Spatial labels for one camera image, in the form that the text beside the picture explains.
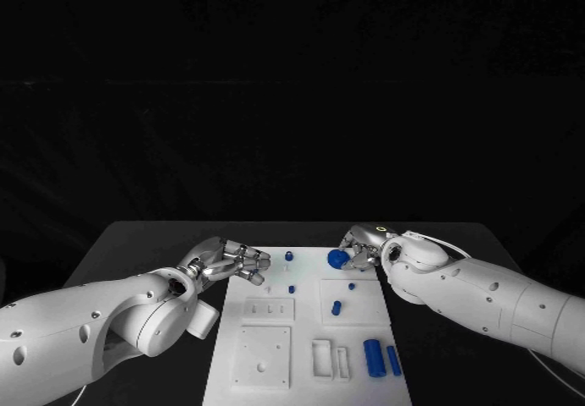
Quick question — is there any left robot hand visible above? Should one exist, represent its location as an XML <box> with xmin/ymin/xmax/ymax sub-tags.
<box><xmin>177</xmin><ymin>236</ymin><xmax>272</xmax><ymax>287</ymax></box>

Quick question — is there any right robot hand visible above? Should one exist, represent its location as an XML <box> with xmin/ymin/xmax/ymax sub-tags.
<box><xmin>337</xmin><ymin>222</ymin><xmax>401</xmax><ymax>272</ymax></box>

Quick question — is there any blue gear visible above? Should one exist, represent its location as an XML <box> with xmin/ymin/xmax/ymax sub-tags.
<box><xmin>327</xmin><ymin>249</ymin><xmax>352</xmax><ymax>270</ymax></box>

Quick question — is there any white task board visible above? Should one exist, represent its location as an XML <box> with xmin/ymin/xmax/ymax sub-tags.
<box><xmin>202</xmin><ymin>246</ymin><xmax>414</xmax><ymax>406</ymax></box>

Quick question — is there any thick blue long cylinder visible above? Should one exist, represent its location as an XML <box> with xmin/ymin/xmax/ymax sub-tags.
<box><xmin>362</xmin><ymin>338</ymin><xmax>389</xmax><ymax>378</ymax></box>

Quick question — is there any thin blue long cylinder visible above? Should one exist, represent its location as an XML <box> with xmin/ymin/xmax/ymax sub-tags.
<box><xmin>385</xmin><ymin>345</ymin><xmax>403</xmax><ymax>377</ymax></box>

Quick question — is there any white cable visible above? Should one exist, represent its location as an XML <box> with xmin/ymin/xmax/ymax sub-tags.
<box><xmin>401</xmin><ymin>230</ymin><xmax>474</xmax><ymax>259</ymax></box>
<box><xmin>526</xmin><ymin>348</ymin><xmax>585</xmax><ymax>399</ymax></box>

